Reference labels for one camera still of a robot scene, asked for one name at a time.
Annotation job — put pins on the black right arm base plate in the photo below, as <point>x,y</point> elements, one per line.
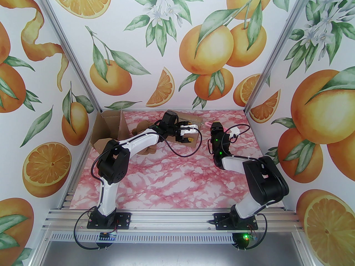
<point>222,222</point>

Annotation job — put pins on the grey metal panel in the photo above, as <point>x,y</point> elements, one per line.
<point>166,255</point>

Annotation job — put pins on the black puck with status light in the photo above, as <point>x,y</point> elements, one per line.
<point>242,238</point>

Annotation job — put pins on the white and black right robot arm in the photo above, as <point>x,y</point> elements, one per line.
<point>263,176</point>

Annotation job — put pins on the plain taped cardboard box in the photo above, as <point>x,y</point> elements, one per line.
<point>194,119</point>

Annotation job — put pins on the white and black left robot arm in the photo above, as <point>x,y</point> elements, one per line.
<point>138,141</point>

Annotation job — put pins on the small circuit board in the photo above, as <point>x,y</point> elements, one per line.
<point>108,235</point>

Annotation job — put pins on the aluminium rail frame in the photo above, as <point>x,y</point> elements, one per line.
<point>172,220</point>

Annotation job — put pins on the cardboard box with white label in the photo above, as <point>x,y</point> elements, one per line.
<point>111,126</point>

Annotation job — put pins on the brown plush toy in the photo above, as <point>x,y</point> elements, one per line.
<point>140,128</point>

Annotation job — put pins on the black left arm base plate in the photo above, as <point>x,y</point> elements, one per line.
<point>123,220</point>

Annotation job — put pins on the pink utility knife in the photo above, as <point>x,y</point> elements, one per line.
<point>207,124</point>

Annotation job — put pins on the aluminium corner post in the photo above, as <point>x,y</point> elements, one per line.
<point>280,47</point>
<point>71,50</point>

